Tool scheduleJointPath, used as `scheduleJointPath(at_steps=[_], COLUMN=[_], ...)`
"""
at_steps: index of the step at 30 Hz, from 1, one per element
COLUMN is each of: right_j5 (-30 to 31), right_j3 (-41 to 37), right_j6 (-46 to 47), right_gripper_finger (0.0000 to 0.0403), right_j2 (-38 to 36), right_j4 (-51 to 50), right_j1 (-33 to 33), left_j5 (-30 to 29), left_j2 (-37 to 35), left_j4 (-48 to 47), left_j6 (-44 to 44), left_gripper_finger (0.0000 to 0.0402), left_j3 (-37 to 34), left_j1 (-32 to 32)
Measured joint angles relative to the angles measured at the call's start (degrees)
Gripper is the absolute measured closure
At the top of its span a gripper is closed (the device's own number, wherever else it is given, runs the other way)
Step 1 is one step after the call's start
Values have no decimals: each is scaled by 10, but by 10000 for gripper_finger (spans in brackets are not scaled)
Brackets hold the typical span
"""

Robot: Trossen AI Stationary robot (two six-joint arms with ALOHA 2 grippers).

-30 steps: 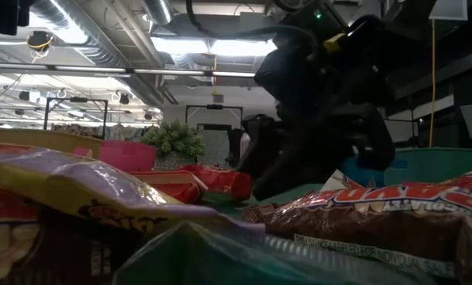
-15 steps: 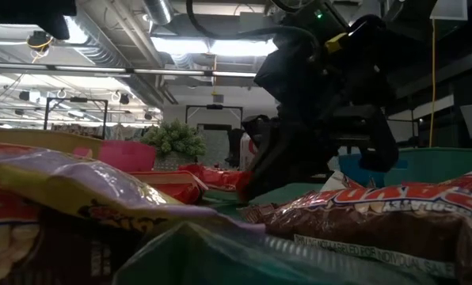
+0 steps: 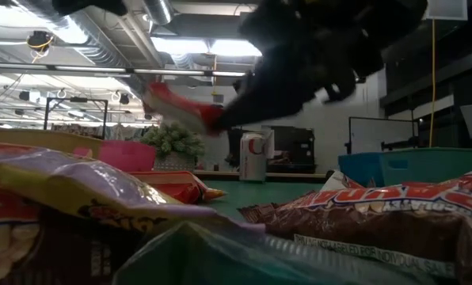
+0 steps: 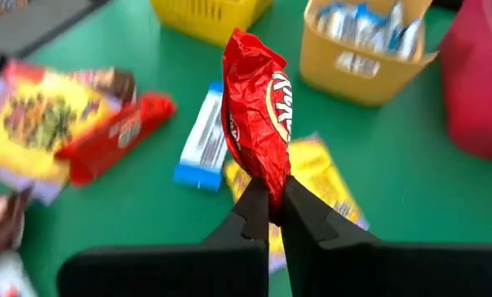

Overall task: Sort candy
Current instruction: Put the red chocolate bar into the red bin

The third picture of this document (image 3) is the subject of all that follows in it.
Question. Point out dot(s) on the long ceiling light bar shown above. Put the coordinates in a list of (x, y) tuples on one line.
[(89, 69)]

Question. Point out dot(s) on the white PayDay candy bar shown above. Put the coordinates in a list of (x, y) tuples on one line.
[(339, 181)]

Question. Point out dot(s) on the hanging patterned cloth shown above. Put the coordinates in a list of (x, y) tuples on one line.
[(121, 132)]

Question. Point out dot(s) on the teal candy in clear wrapper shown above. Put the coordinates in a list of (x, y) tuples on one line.
[(220, 261)]

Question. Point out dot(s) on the black monitor box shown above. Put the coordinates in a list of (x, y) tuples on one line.
[(295, 146)]

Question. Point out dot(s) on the white ceiling unit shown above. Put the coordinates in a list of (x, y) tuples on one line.
[(448, 10)]

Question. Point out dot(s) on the artificial green plant in pot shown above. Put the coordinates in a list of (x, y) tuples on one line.
[(174, 142)]

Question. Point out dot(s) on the pile of candy packets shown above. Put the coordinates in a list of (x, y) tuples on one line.
[(259, 194)]

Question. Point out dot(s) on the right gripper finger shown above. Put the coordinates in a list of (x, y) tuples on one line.
[(267, 85), (259, 107)]

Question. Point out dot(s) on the light teal plastic bin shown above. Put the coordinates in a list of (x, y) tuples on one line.
[(438, 162)]

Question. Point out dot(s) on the silver ventilation duct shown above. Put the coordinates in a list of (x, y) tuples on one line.
[(158, 10)]

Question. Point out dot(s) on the yellow Sour Patch candy pack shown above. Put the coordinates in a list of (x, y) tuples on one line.
[(81, 186)]

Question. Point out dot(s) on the red KitKat candy bar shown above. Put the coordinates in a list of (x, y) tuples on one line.
[(172, 103), (172, 186)]

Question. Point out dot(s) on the red plastic bin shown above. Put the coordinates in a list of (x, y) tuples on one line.
[(129, 156)]

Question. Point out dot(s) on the black metal frame stand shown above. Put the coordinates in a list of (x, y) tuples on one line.
[(75, 99)]

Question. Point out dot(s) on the white red soda can box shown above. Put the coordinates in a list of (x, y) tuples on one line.
[(253, 158)]

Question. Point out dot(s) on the orange plastic bin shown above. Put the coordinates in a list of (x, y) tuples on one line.
[(42, 140)]

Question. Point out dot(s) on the black metal table frame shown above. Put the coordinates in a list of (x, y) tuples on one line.
[(291, 177)]

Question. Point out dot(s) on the dark blue plastic bin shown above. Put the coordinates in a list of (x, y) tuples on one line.
[(358, 168)]

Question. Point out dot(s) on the dark office chair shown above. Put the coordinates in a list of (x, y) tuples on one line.
[(232, 146)]

